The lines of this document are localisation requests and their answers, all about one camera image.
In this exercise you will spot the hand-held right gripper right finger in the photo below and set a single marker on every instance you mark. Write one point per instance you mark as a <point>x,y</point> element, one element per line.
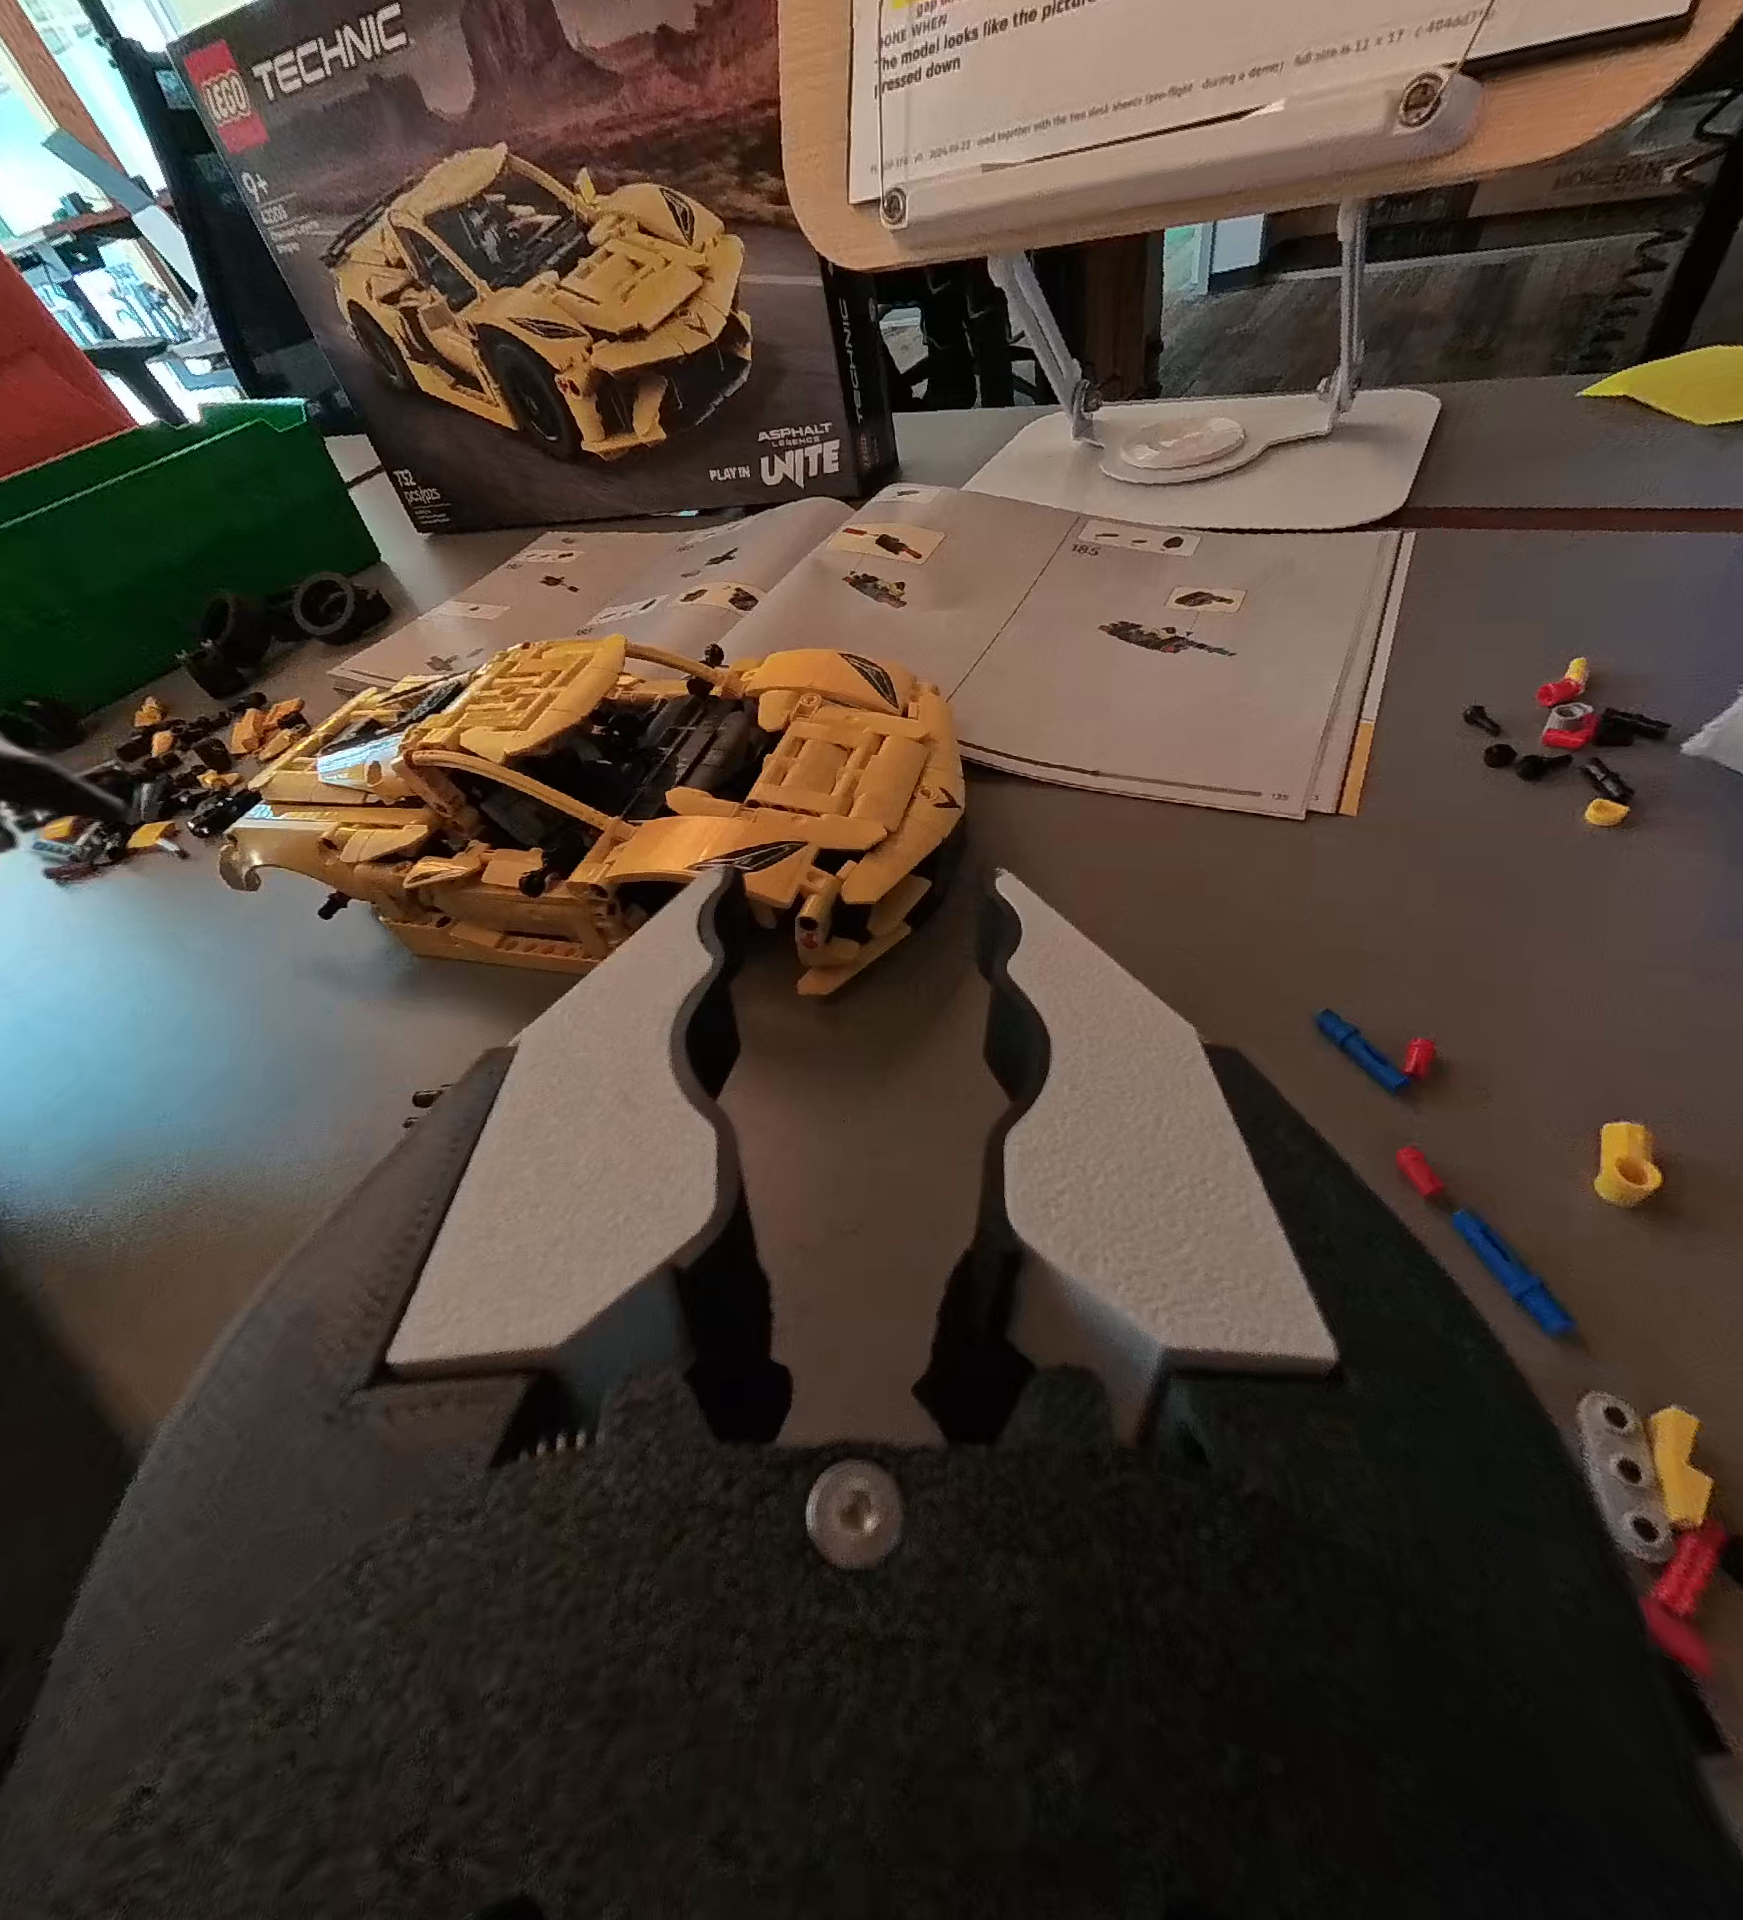
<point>1157,1199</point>

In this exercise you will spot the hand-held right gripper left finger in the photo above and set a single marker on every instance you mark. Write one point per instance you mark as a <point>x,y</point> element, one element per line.
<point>570,1199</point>

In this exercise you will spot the grey desk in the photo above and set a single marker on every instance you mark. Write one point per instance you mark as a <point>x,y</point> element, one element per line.
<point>1560,899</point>

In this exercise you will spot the black toy tire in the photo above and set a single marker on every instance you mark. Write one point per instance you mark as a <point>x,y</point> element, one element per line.
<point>39,724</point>
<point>232,630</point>
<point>338,607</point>

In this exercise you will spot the pile of loose brick pieces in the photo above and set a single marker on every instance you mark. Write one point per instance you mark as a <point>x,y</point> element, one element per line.
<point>181,765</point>

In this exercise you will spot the green low storage bin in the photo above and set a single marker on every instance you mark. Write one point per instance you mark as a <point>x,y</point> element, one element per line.
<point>106,570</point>

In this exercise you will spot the scattered small brick pins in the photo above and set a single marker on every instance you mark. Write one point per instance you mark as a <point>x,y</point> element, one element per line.
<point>1509,1275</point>

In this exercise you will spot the yellow brick toy car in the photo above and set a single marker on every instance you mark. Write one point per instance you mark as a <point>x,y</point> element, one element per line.
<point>587,796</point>

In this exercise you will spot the red tote bag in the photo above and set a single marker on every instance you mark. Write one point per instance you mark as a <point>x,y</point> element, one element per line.
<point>0,375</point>

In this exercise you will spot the black perforated chair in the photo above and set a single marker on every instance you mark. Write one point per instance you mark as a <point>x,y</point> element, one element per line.
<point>0,1500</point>

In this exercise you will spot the wooden board document stand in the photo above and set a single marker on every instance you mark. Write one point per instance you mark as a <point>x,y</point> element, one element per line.
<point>1262,450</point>

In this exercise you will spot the toy car box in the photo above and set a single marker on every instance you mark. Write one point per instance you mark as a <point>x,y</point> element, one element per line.
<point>587,300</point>

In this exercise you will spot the printed instruction sheet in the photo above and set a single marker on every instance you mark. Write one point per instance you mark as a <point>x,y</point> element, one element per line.
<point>1111,91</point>

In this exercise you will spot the black tripod pole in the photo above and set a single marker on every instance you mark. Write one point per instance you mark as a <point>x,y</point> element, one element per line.
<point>1733,178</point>

